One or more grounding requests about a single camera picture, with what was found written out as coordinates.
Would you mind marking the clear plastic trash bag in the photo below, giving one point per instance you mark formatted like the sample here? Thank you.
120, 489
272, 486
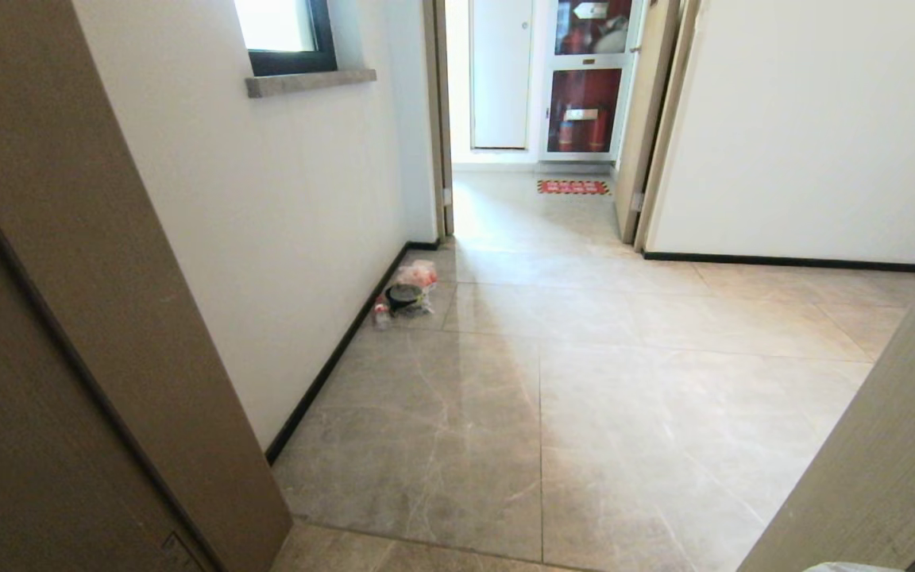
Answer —
410, 292

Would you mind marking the red floor marking sticker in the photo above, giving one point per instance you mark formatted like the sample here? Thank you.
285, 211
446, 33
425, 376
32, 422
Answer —
573, 187

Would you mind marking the red fire extinguisher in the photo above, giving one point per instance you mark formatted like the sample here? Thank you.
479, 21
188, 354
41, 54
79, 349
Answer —
598, 131
566, 131

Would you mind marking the white door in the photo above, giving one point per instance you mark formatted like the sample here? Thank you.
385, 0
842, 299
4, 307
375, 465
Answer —
502, 73

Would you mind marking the fire extinguisher cabinet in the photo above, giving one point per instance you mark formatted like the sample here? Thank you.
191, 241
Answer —
589, 79

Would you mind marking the beige open door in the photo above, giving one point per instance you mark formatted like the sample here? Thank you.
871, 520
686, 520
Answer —
642, 119

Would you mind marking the grey stone window sill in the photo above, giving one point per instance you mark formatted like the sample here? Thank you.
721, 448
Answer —
310, 82

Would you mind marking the black framed window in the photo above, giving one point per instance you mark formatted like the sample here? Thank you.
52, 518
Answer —
289, 36

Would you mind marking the beige door frame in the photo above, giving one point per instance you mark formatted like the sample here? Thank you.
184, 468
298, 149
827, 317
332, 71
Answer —
440, 119

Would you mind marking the brown wooden door frame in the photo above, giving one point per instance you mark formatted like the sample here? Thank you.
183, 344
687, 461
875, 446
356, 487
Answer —
68, 318
886, 445

